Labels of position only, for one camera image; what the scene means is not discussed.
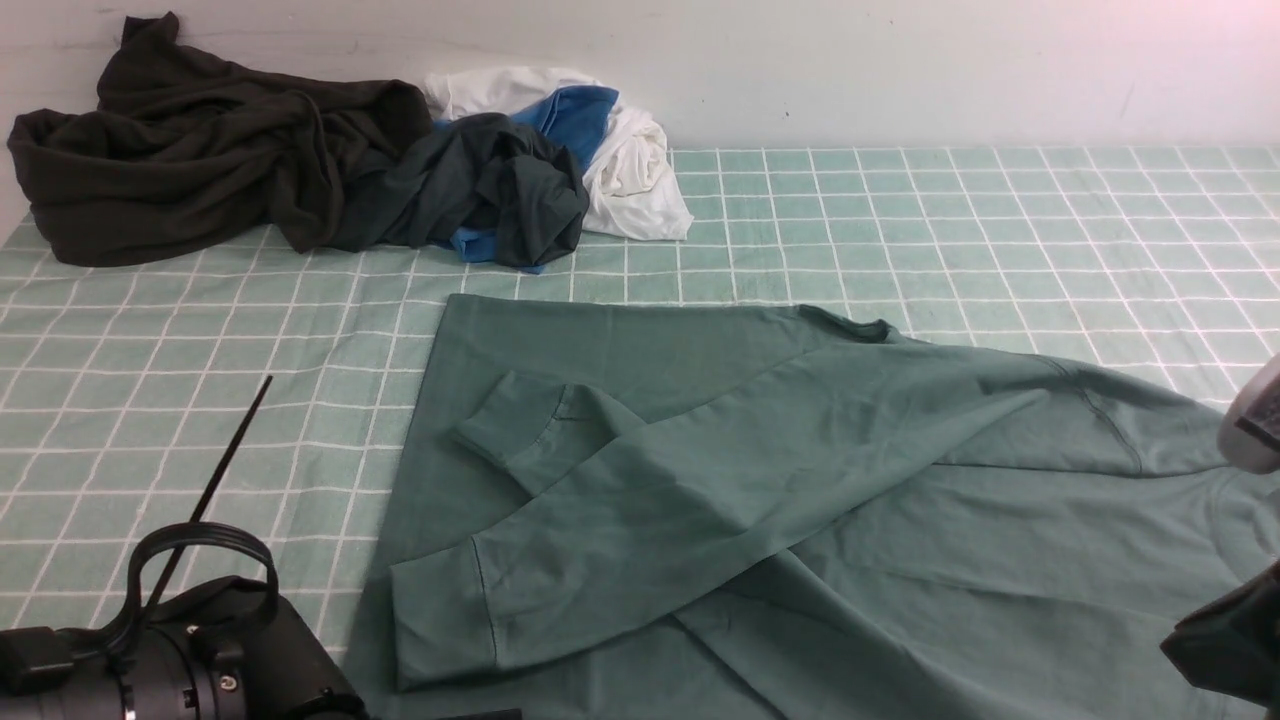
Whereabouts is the green long sleeve shirt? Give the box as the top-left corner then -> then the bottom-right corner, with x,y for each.
346,293 -> 1277,719

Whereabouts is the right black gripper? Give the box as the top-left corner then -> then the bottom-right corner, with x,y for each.
1160,562 -> 1279,706

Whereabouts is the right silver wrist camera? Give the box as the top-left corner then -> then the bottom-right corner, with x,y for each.
1217,355 -> 1279,475

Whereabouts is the green checkered tablecloth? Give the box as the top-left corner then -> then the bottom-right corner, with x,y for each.
0,149 -> 1280,720

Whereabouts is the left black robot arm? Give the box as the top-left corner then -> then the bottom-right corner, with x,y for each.
3,577 -> 369,719

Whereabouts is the dark brown crumpled garment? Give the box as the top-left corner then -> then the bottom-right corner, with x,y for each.
6,13 -> 433,268

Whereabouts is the dark green crumpled garment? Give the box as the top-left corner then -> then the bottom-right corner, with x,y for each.
326,113 -> 590,269

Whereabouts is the white crumpled garment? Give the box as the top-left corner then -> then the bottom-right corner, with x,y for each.
422,67 -> 692,241

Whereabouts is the blue crumpled garment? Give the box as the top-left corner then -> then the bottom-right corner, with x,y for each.
430,85 -> 618,275

